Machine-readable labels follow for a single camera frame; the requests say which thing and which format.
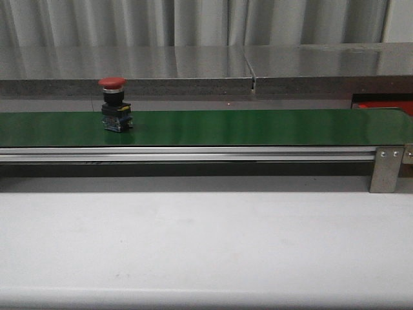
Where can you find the red mushroom push button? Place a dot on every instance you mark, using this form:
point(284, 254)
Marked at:
point(116, 113)

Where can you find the green conveyor belt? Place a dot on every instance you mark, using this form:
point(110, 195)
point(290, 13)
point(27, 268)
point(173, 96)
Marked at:
point(330, 127)

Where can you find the right grey steel shelf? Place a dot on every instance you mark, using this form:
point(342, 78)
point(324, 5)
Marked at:
point(330, 71)

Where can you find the grey steel shelf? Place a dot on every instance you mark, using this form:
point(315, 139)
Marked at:
point(149, 71)
point(330, 71)

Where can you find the left grey steel shelf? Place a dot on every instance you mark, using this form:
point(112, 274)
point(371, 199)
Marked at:
point(149, 71)

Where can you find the red plastic bin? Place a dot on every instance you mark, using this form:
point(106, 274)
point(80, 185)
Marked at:
point(373, 101)

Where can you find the grey pleated curtain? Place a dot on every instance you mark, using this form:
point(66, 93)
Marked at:
point(189, 23)

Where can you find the steel conveyor support bracket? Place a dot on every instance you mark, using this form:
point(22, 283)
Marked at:
point(386, 169)

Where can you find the aluminium conveyor side rail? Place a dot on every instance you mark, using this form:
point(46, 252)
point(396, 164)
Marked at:
point(182, 154)

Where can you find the conveyor end bracket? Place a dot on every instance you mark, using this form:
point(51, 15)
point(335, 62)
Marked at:
point(406, 169)

